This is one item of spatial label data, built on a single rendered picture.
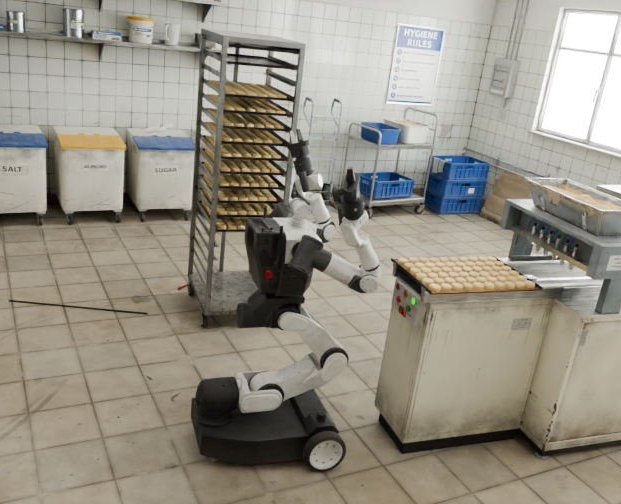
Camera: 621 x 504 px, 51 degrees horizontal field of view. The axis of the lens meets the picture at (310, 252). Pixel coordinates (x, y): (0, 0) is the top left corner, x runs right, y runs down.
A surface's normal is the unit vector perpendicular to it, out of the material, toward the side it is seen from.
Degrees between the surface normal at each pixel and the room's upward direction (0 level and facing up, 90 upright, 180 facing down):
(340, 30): 90
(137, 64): 90
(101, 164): 92
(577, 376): 90
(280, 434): 0
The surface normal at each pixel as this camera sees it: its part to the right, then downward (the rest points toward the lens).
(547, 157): -0.89, 0.06
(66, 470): 0.11, -0.93
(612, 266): 0.32, 0.36
